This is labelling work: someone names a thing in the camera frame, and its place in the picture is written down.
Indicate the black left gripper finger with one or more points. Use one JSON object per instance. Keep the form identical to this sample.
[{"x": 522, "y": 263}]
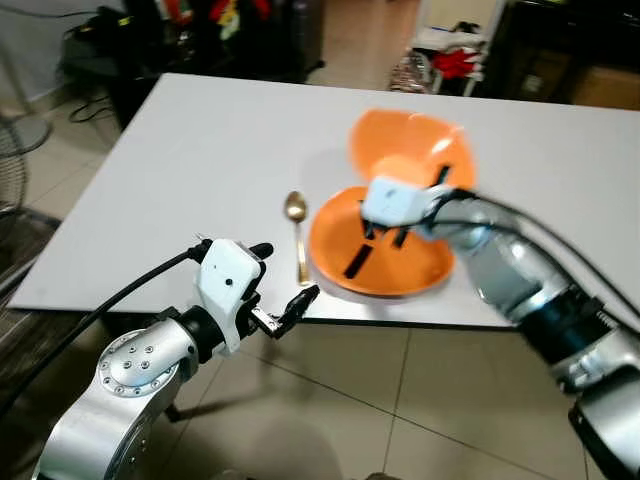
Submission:
[
  {"x": 259, "y": 250},
  {"x": 300, "y": 308}
]

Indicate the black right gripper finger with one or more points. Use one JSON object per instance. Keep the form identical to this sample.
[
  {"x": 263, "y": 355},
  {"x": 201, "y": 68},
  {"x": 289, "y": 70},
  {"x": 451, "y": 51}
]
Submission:
[
  {"x": 401, "y": 239},
  {"x": 362, "y": 258}
]

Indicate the orange plastic plate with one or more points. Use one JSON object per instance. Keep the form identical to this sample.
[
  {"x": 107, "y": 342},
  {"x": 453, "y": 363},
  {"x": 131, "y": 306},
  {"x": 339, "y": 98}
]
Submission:
[{"x": 400, "y": 270}]

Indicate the orange plastic bowl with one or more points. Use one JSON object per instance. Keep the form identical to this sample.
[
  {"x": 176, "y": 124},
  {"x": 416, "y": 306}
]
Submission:
[{"x": 410, "y": 145}]

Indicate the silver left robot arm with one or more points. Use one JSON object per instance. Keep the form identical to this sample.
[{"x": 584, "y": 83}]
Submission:
[{"x": 125, "y": 385}]

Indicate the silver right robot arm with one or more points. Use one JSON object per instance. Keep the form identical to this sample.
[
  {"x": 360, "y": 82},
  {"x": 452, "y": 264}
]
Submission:
[{"x": 540, "y": 300}]

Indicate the gold metal spoon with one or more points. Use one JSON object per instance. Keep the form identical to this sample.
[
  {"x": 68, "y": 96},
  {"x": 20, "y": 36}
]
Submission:
[{"x": 296, "y": 207}]

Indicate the red cloth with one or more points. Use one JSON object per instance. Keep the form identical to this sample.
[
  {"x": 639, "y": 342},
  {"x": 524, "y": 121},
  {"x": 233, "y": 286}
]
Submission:
[{"x": 455, "y": 63}]

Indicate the white stool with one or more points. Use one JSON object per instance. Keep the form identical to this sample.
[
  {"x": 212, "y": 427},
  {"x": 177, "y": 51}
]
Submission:
[{"x": 450, "y": 38}]

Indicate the black suitcase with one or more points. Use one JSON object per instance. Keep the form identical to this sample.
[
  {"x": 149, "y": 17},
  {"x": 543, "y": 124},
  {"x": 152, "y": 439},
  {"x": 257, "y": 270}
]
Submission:
[{"x": 230, "y": 40}]

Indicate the brown cardboard box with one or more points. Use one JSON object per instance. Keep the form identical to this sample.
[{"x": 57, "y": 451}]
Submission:
[{"x": 605, "y": 88}]

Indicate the black cabinet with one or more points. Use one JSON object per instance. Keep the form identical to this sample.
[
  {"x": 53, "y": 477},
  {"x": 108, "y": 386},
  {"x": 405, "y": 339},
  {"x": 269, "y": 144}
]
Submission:
[{"x": 560, "y": 40}]

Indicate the black bag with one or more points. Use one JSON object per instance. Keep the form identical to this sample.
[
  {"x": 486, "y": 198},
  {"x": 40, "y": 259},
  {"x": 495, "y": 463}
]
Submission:
[{"x": 95, "y": 45}]

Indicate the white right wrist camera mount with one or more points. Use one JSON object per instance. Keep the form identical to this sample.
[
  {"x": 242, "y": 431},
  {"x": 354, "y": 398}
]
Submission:
[{"x": 395, "y": 203}]

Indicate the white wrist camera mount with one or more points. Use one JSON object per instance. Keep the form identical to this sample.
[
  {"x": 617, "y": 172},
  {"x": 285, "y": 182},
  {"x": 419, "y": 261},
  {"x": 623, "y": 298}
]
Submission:
[
  {"x": 395, "y": 203},
  {"x": 228, "y": 285}
]

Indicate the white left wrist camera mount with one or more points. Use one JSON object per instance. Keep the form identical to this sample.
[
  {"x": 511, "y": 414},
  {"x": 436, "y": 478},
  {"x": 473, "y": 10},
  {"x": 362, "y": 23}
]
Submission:
[{"x": 228, "y": 285}]

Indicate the grey pedestal fan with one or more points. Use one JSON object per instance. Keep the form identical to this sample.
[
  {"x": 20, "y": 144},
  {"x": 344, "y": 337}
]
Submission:
[{"x": 20, "y": 130}]

